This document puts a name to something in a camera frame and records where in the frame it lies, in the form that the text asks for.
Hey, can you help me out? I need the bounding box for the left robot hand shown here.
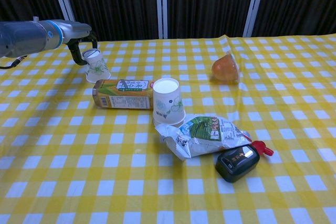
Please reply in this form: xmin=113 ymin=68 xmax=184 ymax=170
xmin=62 ymin=22 xmax=98 ymax=66

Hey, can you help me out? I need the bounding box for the clear plastic cup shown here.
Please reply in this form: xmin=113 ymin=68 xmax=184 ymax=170
xmin=81 ymin=48 xmax=111 ymax=83

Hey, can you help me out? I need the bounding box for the paper cup with green flower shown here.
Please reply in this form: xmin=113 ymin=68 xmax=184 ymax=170
xmin=152 ymin=77 xmax=186 ymax=125

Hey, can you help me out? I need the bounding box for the orange jelly cup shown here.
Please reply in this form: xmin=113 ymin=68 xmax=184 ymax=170
xmin=211 ymin=51 xmax=241 ymax=86

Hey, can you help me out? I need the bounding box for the corn tea plastic bottle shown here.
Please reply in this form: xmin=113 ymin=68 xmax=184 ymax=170
xmin=92 ymin=79 xmax=156 ymax=110

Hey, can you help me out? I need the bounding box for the yellow white checkered tablecloth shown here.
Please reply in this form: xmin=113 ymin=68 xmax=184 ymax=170
xmin=0 ymin=34 xmax=336 ymax=224

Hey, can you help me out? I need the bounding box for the crumpled white snack bag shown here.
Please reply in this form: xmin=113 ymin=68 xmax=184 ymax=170
xmin=154 ymin=114 xmax=253 ymax=161

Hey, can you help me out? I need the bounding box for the black sauce bottle red cap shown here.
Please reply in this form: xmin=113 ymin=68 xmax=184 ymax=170
xmin=215 ymin=140 xmax=275 ymax=184

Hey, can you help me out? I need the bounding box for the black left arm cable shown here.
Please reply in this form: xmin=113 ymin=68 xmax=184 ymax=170
xmin=0 ymin=55 xmax=28 ymax=70

